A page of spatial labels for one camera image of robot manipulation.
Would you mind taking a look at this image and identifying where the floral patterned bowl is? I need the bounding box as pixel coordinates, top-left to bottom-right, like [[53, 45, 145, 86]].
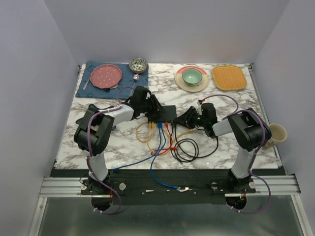
[[128, 58, 148, 74]]

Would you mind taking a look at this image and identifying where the metal spoon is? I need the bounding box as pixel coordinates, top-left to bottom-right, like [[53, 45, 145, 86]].
[[129, 74, 140, 96]]

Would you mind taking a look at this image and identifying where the black mounting base plate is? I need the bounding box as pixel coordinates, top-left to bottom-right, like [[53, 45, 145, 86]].
[[40, 169, 295, 209]]

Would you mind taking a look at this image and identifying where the green bowl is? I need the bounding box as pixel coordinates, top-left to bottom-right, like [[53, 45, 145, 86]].
[[182, 68, 202, 86]]

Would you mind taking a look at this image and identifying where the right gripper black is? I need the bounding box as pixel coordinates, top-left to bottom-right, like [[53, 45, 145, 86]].
[[174, 106, 207, 129]]

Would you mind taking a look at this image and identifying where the blue ethernet cable long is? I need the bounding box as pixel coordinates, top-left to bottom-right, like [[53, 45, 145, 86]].
[[150, 122, 180, 190]]

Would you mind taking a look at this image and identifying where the pink dotted plate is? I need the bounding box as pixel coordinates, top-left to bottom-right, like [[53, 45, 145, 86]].
[[90, 64, 122, 89]]

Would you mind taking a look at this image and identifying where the black network switch box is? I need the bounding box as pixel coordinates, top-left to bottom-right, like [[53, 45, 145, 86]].
[[148, 105, 177, 123]]

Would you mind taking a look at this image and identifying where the beige pink plate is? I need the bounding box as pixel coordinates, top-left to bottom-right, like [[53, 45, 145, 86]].
[[175, 66, 210, 92]]

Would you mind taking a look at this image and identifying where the blue cloth placemat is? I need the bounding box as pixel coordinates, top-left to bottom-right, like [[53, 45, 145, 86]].
[[76, 61, 149, 99]]

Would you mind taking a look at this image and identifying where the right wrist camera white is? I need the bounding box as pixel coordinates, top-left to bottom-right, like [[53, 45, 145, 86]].
[[195, 99, 204, 115]]

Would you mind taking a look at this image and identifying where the cream printed mug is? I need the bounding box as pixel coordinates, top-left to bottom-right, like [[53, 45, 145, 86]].
[[262, 123, 287, 150]]

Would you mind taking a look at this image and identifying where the blue star-shaped dish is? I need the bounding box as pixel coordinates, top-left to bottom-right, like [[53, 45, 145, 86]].
[[75, 104, 114, 125]]

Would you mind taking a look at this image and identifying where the metal fork handle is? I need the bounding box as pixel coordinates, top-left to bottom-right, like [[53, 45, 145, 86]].
[[83, 78, 90, 90]]

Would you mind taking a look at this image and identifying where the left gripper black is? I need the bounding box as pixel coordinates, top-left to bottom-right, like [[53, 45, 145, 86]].
[[140, 94, 167, 120]]

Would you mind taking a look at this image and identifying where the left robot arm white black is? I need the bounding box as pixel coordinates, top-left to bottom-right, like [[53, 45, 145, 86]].
[[74, 86, 165, 194]]

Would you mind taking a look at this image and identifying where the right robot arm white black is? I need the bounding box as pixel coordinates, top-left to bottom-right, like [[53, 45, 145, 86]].
[[174, 103, 272, 193]]

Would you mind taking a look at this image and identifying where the orange woven mat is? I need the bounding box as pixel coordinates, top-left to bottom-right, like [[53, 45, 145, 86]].
[[212, 64, 247, 91]]

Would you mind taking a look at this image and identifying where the black cable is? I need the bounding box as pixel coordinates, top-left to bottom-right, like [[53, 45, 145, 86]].
[[171, 121, 219, 162]]

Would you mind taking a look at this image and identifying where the red ethernet cable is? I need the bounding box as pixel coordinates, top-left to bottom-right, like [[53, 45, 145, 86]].
[[149, 121, 178, 156]]

